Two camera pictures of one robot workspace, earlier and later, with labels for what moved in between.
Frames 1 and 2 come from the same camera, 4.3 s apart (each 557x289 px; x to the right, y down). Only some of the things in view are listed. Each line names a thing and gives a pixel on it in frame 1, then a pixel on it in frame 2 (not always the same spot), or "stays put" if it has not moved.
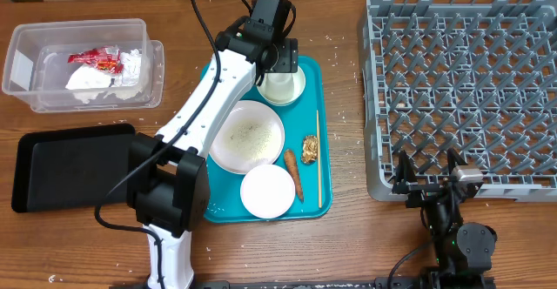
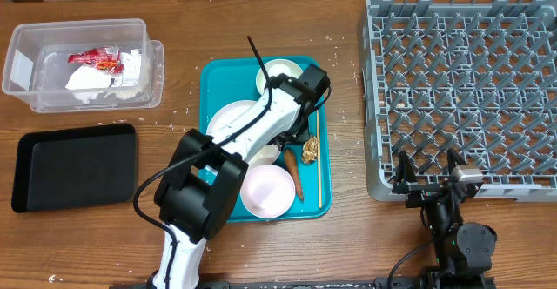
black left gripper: x=288 y=56 → x=302 y=136
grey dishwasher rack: x=475 y=71 stays put
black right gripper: x=420 y=192 stays put
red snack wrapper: x=105 y=58 stays put
